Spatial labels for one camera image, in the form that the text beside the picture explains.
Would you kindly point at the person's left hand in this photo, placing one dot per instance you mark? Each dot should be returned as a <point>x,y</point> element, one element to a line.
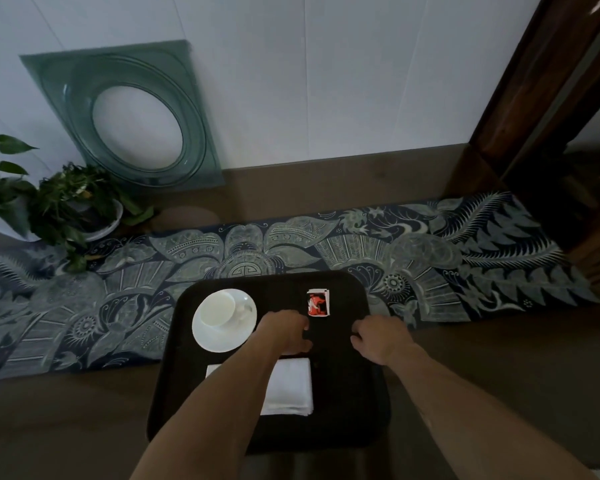
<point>285,332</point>

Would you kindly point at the person's right forearm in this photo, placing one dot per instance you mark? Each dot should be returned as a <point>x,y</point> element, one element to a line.
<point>480,424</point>

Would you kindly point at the dark patterned table runner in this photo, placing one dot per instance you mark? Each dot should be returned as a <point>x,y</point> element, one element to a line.
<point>430,254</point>

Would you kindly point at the green glass panel round hole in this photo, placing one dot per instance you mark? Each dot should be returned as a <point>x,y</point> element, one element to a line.
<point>55,79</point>

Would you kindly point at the green potted plant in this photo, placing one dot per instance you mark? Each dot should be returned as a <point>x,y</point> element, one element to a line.
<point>65,204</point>

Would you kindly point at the white napkin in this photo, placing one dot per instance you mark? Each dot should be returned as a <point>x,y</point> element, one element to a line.
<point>292,389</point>

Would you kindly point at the dark brown tray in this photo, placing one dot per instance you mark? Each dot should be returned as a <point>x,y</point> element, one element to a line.
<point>345,394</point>

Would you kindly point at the broad leaf green plant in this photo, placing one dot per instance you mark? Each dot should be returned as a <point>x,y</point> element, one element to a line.
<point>5,194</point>

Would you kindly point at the tall white plant pot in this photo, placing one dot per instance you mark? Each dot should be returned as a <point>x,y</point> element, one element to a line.
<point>0,229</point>

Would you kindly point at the white saucer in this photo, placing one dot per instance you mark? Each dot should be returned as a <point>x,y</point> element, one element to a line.
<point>215,339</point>

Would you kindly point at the white cup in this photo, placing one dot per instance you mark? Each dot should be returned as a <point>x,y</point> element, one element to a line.
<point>217,309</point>

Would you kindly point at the person's right hand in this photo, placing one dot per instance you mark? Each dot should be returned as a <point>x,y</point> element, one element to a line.
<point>385,337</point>

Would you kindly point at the person's left forearm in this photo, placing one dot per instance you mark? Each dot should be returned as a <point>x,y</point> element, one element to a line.
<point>205,419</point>

